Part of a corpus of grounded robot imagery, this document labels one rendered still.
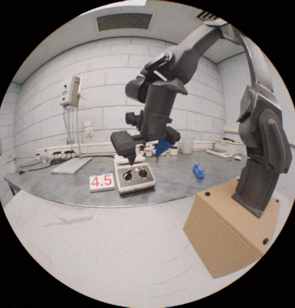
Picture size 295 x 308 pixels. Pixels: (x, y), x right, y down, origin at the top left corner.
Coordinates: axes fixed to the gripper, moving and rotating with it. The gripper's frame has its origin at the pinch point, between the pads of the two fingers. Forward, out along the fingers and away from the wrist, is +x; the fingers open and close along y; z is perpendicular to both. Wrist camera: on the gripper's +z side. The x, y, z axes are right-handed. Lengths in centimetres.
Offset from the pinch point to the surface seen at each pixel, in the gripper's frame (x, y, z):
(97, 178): 13.5, 15.3, 6.2
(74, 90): -13, 23, 57
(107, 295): -1.2, 22.8, -24.6
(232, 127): -10, -141, -6
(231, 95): -54, -151, 17
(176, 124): 13, -66, 38
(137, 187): 10.3, 4.1, -4.5
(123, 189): 10.1, 8.5, -3.4
